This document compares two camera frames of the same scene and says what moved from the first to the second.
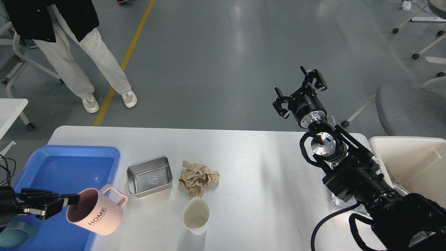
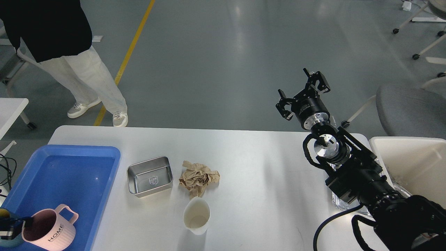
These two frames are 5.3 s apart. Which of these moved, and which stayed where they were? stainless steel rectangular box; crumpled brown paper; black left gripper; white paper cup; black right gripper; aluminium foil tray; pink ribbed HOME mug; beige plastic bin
Moved: pink ribbed HOME mug; black left gripper
Stayed: beige plastic bin; aluminium foil tray; crumpled brown paper; stainless steel rectangular box; white paper cup; black right gripper
